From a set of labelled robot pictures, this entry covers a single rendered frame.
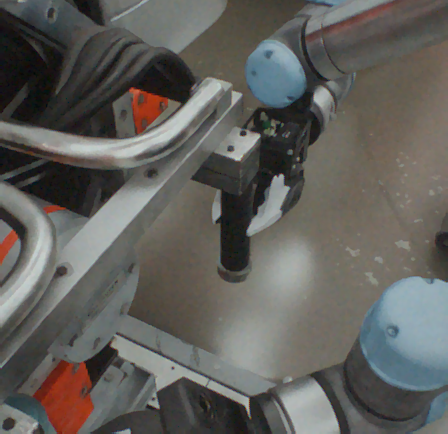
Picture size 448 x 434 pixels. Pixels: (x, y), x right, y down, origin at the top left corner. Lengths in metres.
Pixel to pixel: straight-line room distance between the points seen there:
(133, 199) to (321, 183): 1.55
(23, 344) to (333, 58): 0.42
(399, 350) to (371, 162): 1.72
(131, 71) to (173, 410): 0.29
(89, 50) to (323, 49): 0.25
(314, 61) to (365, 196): 1.35
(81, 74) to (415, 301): 0.34
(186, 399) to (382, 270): 1.37
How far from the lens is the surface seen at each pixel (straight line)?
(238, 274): 0.66
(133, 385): 1.30
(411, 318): 0.41
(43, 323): 0.39
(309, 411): 0.49
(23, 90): 0.74
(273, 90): 0.64
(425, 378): 0.42
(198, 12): 1.15
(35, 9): 0.58
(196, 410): 0.40
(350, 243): 1.77
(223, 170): 0.54
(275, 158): 0.66
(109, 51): 0.52
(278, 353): 1.50
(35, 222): 0.40
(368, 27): 0.59
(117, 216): 0.43
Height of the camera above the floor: 1.28
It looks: 45 degrees down
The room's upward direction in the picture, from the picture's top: straight up
